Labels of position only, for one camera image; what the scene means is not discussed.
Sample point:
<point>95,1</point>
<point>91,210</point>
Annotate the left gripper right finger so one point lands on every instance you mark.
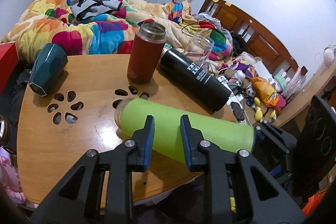
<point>238,189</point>

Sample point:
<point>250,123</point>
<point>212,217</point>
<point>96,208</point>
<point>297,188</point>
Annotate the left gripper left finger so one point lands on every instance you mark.
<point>98,187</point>

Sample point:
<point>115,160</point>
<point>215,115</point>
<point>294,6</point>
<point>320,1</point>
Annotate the green bottle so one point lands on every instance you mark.
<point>169,124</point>

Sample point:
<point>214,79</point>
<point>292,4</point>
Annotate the dark teal cup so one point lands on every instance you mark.
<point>48,66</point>

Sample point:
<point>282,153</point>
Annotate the wooden side shelf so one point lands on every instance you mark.
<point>316,84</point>

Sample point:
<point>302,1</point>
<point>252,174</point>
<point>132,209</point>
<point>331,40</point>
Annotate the yellow duck toy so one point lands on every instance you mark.
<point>262,112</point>

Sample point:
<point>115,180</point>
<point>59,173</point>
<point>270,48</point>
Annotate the orange snack bag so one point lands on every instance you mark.
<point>265,90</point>

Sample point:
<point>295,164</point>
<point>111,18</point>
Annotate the white power strip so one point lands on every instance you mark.
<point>236,99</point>

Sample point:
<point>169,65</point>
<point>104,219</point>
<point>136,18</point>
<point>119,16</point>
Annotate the purple dressed doll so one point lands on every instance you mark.
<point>247,69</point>

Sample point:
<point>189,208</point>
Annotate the wooden bed headboard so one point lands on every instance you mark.
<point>260,42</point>

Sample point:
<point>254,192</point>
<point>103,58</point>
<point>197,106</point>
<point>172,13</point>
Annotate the black clothing pile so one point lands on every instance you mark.
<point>238,44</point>

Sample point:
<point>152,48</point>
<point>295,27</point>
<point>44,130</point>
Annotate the black thermos bottle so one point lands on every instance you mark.
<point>192,77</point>

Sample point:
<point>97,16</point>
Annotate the clear glass jar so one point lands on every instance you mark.
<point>198,49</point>

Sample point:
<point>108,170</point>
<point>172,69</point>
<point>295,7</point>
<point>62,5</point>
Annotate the red gift box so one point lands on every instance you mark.
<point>8,62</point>

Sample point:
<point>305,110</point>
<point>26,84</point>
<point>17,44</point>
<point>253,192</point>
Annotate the red thermos bottle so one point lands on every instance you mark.
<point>146,52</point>

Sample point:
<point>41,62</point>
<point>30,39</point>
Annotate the colourful patchwork quilt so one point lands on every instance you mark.
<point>52,21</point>

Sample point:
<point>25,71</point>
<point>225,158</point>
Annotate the grey black garment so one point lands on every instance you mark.
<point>84,9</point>

